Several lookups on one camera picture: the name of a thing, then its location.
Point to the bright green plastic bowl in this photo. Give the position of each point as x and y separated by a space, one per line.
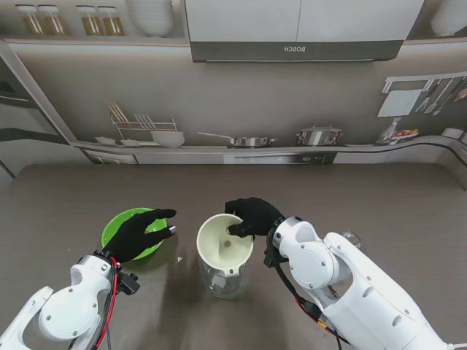
116 224

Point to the cream plastic funnel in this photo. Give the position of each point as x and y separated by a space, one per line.
213 248

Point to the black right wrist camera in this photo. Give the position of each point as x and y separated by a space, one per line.
271 259

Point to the printed kitchen backdrop poster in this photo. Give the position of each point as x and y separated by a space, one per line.
255 102

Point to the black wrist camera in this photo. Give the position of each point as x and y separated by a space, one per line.
129 285
271 259

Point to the clear glass jar lid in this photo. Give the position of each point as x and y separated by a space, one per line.
353 238

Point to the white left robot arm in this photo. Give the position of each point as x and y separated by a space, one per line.
69 313

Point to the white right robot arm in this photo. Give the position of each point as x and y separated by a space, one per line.
357 284

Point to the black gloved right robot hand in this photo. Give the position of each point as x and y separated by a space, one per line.
259 217

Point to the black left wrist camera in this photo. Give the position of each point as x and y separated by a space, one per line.
129 285

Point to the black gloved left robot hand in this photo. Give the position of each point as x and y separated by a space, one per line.
133 237

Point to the clear glass jar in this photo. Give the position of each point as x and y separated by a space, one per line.
226 288

